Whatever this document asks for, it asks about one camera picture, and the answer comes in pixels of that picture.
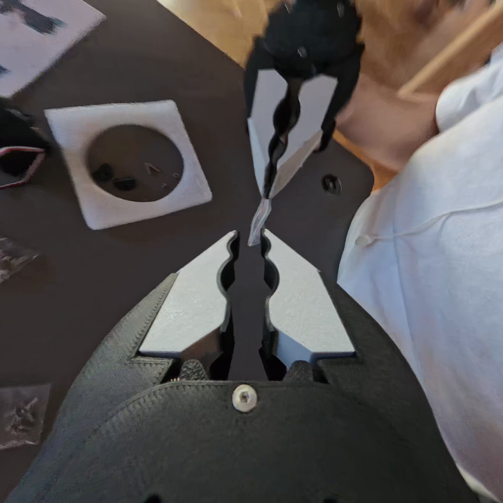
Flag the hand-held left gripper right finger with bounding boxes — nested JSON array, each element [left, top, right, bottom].
[[260, 229, 356, 362]]

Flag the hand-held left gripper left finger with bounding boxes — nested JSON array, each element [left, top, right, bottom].
[[138, 230, 240, 359]]

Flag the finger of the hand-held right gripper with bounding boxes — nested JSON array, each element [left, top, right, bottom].
[[248, 69, 292, 199], [266, 75, 339, 199]]

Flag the small clear zip bag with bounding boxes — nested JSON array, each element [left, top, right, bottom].
[[248, 196, 274, 247]]

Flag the white foam square with hole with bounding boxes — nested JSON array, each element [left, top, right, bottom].
[[44, 99, 213, 230]]

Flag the person's right forearm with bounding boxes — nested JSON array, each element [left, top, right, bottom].
[[338, 71, 441, 173]]

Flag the dark brown desk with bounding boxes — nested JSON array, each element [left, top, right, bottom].
[[0, 0, 374, 503]]

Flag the person's white shirt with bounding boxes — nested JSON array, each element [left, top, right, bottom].
[[337, 51, 503, 503]]

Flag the scattered clear screw bags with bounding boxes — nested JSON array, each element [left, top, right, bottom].
[[0, 236, 52, 450]]

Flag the printed instruction sheet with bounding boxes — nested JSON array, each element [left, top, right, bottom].
[[0, 0, 107, 99]]

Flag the white earphone with cable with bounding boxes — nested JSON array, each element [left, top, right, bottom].
[[355, 198, 503, 248]]

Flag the light wooden furniture frame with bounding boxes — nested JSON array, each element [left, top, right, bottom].
[[398, 6, 503, 103]]

